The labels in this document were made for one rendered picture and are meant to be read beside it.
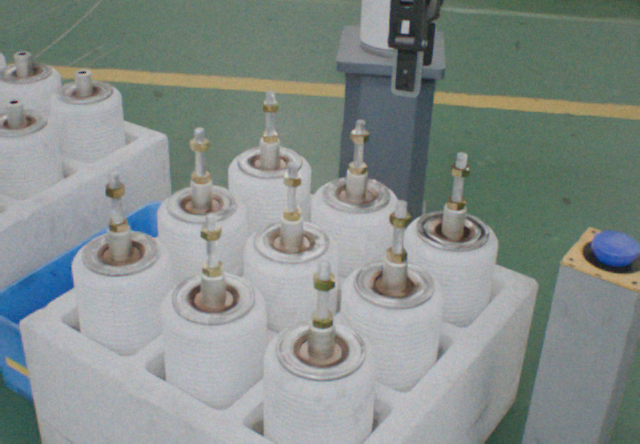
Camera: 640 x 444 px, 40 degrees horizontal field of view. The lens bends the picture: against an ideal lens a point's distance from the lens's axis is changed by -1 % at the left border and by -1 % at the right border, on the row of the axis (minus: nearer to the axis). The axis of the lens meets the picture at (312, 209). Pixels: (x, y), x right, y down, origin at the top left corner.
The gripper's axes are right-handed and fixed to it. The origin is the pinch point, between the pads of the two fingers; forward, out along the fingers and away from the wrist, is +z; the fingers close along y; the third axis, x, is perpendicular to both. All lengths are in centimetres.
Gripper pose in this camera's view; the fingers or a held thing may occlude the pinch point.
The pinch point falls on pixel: (413, 63)
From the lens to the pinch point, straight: 72.1
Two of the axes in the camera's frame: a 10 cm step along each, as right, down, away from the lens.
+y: -2.6, 4.9, -8.3
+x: 9.7, 1.6, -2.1
